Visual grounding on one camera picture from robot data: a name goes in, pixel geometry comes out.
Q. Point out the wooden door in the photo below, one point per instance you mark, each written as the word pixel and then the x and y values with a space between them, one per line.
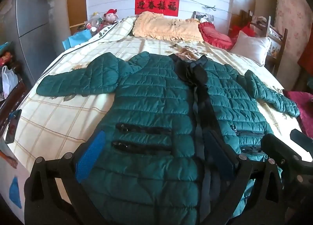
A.
pixel 77 4

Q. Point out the yellow fringed pillow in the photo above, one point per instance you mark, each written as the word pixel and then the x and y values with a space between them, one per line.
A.
pixel 166 28

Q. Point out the framed photo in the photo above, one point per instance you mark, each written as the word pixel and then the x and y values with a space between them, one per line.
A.
pixel 204 16

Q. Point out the red wall banner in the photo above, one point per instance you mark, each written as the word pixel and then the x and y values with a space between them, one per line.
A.
pixel 156 5

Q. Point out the black smartphone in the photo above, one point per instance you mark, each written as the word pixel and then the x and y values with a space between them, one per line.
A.
pixel 13 127

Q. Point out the red cloth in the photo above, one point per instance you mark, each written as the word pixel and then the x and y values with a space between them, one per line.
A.
pixel 240 30

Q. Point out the grey refrigerator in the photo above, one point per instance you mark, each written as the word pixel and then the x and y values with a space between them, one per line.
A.
pixel 31 24

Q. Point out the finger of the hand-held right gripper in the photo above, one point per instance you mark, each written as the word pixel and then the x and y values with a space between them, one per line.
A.
pixel 273 145
pixel 300 141

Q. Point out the plush toy with red hat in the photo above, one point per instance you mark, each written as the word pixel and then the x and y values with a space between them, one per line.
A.
pixel 110 15

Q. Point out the blue bag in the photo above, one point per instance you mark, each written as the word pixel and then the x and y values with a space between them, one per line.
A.
pixel 78 40

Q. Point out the cluster of plastic bottles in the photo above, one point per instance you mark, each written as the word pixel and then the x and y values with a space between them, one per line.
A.
pixel 94 23

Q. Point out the wooden chair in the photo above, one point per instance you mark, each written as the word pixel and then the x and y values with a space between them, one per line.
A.
pixel 278 41

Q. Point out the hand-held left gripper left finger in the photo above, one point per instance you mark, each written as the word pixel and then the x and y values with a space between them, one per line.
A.
pixel 90 157

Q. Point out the white pillow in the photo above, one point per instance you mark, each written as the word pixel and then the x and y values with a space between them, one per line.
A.
pixel 251 46

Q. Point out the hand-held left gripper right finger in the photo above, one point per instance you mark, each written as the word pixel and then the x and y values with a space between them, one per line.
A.
pixel 221 159

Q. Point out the pink blanket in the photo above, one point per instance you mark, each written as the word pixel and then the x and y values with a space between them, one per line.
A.
pixel 303 107

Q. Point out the white plastic bag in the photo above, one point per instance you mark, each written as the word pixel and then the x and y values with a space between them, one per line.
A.
pixel 9 80

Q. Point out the bed with floral checked sheet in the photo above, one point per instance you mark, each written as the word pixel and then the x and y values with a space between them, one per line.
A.
pixel 61 122

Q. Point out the red heart-shaped cushion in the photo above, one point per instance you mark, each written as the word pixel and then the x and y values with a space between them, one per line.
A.
pixel 215 36

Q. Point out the green quilted jacket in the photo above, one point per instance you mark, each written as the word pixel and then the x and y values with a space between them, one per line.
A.
pixel 151 107

